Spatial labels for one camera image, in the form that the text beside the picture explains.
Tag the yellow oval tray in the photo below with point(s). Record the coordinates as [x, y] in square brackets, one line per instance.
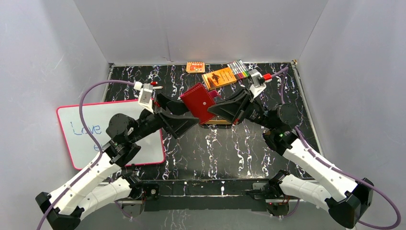
[217, 121]

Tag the red card holder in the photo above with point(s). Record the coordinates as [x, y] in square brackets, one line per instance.
[198, 99]

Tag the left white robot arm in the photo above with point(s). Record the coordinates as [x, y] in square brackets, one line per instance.
[125, 123]

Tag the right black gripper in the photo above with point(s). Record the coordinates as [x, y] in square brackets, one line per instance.
[231, 109]

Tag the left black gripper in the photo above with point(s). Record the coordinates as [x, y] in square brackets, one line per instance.
[161, 114]

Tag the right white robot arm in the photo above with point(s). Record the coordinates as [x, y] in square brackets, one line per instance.
[317, 165]

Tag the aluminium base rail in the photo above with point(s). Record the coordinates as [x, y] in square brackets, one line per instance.
[229, 194]

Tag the small orange card box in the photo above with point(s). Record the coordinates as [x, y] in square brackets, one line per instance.
[195, 67]

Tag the coloured marker set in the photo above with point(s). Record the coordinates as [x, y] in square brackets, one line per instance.
[239, 69]

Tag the orange book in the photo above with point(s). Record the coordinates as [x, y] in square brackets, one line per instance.
[219, 78]

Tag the pink framed whiteboard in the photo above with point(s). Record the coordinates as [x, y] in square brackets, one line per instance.
[82, 148]

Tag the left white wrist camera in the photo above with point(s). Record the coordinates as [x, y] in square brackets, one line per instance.
[145, 95]

